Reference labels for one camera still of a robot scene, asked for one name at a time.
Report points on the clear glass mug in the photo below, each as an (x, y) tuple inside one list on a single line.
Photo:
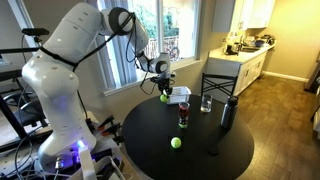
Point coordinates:
[(206, 104)]

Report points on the black metal dining chair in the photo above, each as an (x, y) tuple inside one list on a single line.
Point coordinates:
[(218, 83)]

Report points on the white plastic bin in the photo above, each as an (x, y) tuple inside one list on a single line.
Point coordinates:
[(180, 95)]

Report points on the dark countertop kitchen appliances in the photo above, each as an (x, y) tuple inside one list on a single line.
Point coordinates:
[(253, 42)]

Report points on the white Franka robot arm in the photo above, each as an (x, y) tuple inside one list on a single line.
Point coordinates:
[(60, 83)]

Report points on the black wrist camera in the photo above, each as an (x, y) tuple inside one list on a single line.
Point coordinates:
[(154, 79)]

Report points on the white vertical window blinds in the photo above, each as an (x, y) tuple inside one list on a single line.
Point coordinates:
[(118, 60)]

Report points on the white upper wall cabinets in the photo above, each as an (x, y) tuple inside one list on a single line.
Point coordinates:
[(245, 15)]

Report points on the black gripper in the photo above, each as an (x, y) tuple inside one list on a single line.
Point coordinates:
[(166, 82)]

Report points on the dark metal water bottle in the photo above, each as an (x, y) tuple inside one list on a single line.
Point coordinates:
[(229, 113)]

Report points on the black desk frame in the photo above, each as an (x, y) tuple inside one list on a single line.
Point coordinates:
[(13, 51)]

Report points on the yellow-green Penn tennis ball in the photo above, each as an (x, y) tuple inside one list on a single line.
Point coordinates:
[(163, 98), (175, 142)]

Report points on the white kitchen counter unit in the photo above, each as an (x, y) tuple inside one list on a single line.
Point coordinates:
[(248, 68)]

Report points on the dark steel refrigerator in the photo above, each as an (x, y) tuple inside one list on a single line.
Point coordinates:
[(314, 75)]

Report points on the black stereo camera on stand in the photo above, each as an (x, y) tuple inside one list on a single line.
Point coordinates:
[(35, 32)]

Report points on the white window frame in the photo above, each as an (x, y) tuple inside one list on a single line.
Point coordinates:
[(180, 65)]

